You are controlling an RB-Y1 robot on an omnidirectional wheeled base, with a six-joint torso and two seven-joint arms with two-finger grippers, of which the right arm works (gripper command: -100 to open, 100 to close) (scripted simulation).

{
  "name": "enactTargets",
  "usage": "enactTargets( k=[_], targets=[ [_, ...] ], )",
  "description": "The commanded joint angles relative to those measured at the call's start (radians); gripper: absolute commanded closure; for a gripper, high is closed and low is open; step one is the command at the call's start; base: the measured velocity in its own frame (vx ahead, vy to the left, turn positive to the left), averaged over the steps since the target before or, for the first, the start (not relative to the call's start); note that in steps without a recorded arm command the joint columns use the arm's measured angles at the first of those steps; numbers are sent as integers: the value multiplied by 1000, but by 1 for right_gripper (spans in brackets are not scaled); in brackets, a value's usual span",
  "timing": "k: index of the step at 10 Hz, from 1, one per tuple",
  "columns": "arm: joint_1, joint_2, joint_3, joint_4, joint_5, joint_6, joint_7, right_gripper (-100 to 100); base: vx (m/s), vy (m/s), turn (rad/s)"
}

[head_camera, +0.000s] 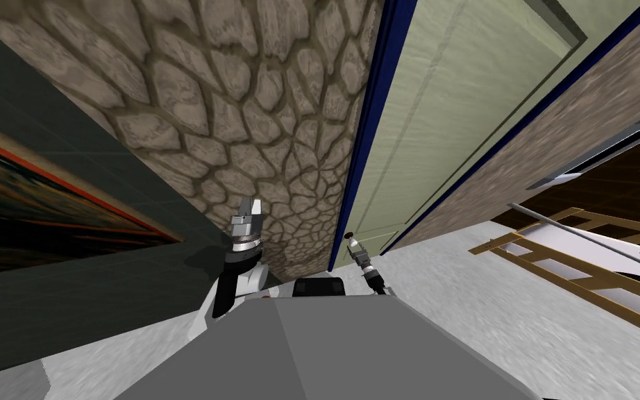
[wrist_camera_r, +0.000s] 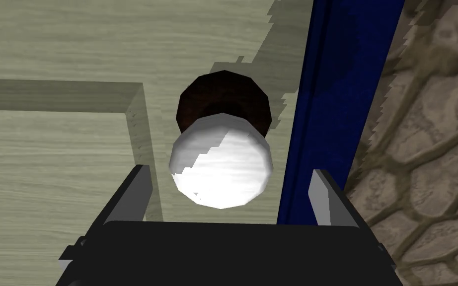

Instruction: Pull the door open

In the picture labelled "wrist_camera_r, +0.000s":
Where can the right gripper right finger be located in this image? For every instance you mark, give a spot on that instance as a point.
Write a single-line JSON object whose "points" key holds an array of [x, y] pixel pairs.
{"points": [[329, 201]]}

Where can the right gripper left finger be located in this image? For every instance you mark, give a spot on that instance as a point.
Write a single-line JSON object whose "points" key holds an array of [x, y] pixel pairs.
{"points": [[129, 200]]}

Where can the white and brown door knob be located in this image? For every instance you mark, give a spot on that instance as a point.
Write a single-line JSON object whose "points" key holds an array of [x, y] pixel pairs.
{"points": [[222, 159]]}

